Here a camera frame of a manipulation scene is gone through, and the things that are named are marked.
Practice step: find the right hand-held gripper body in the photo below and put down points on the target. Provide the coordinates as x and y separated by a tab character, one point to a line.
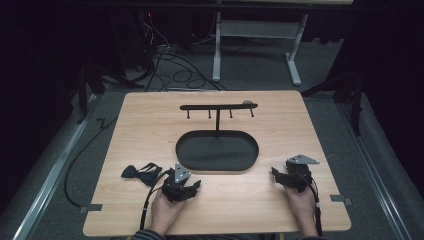
300	173

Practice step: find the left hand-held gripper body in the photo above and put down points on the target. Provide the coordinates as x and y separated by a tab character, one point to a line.
180	174

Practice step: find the black bow tie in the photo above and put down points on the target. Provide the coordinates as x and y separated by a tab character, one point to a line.
141	173

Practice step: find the black hook rack with tray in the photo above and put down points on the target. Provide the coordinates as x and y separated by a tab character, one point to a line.
216	151

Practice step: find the person's right hand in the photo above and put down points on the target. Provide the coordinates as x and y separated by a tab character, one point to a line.
301	205

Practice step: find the person's left hand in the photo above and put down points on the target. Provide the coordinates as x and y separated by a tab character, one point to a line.
163	211

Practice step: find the grey tape piece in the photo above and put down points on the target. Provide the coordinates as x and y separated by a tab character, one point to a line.
340	199
90	208

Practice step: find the small grey round object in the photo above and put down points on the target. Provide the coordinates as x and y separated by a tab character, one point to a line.
247	102

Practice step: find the black metal stand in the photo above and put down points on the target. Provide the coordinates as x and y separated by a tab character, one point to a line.
350	90
90	80

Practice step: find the dark curtain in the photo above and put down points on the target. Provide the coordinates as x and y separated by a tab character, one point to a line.
390	66
33	66

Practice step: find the aluminium floor rail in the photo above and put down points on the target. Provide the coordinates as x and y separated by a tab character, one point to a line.
50	180
373	166

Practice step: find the white desk frame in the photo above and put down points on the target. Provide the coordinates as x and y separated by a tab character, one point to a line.
256	30

